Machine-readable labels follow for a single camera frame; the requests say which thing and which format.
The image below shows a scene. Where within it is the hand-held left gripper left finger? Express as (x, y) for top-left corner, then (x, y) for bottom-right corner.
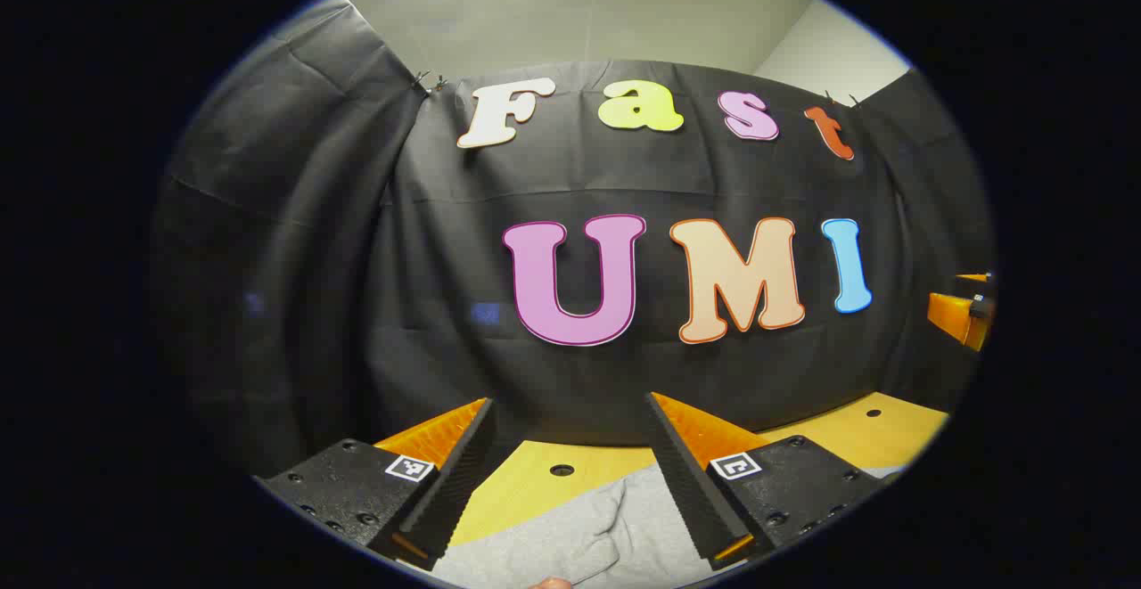
(254, 397), (497, 572)

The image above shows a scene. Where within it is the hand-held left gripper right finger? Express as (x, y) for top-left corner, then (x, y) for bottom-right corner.
(644, 391), (888, 572)

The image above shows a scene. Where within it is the grey zip-neck sweatshirt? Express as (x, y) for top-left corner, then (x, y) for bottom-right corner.
(432, 462), (901, 589)

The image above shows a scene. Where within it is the black backdrop cloth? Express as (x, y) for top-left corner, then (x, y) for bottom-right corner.
(152, 0), (995, 479)

